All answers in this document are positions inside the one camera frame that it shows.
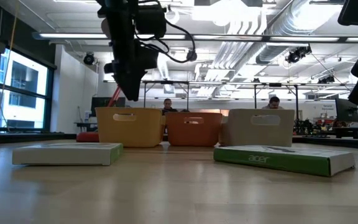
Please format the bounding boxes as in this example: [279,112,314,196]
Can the black aluminium frame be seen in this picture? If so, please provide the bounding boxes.
[32,32,358,44]

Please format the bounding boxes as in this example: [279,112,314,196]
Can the black monitor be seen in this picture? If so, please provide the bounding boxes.
[335,98,358,123]
[91,96,126,118]

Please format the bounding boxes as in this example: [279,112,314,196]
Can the yellow plastic bin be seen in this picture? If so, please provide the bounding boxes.
[94,107,167,148]

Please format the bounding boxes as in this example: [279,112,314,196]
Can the orange plastic bin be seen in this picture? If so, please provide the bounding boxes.
[165,111,223,147]

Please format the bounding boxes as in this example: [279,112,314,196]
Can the red desk lamp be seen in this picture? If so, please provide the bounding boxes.
[76,17,122,143]

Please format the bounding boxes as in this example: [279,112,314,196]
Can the silver ventilation duct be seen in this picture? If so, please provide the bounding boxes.
[255,0,343,65]

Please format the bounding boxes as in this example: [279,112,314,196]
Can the black metal table frame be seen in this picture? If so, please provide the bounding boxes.
[143,80,190,111]
[253,82,300,125]

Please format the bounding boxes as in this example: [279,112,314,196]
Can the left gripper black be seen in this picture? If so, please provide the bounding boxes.
[96,0,168,102]

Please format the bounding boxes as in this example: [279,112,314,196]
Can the grey plastic bin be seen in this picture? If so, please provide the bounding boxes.
[219,108,295,147]

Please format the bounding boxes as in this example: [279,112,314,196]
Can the person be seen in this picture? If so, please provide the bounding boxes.
[162,98,178,115]
[262,96,287,110]

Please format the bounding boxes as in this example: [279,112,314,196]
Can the black ceiling camera cluster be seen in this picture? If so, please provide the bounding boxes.
[286,45,312,65]

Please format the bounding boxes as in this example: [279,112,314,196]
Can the white ring light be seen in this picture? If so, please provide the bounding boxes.
[165,7,180,26]

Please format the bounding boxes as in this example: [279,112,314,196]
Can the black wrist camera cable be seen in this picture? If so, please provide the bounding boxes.
[135,18,198,64]

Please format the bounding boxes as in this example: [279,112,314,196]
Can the thin yellow cable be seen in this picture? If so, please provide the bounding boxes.
[0,4,19,127]

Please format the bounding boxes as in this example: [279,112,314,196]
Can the white green Acer box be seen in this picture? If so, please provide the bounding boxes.
[12,142,124,166]
[213,145,356,177]

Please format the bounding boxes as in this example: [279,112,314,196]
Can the large window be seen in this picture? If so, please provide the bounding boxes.
[0,48,55,131]

